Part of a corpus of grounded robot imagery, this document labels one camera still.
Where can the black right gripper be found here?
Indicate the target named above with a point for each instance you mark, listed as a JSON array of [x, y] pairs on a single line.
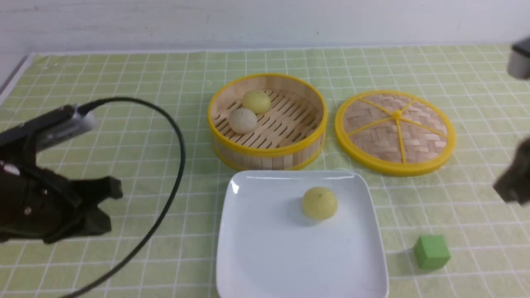
[[514, 184]]

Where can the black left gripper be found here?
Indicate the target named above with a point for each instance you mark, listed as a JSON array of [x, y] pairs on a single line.
[[39, 204]]

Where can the beige steamed bun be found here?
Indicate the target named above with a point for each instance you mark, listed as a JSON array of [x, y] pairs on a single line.
[[242, 121]]

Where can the yellow steamed bun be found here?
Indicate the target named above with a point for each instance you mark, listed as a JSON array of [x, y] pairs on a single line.
[[256, 101], [319, 203]]

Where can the white square plate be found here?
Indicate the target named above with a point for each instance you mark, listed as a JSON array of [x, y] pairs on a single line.
[[268, 247]]

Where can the green checkered tablecloth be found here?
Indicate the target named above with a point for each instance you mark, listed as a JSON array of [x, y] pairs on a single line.
[[488, 240]]

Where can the green cube block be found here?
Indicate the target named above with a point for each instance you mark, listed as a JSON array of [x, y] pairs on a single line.
[[431, 252]]

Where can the woven bamboo steamer lid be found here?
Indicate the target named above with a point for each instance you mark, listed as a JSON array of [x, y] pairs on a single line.
[[394, 133]]

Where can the bamboo steamer basket yellow rim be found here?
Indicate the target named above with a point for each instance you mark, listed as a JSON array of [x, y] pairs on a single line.
[[289, 136]]

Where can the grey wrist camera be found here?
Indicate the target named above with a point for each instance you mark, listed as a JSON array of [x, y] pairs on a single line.
[[47, 130], [519, 60]]

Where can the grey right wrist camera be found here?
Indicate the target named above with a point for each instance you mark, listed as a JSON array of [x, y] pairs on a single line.
[[519, 60]]

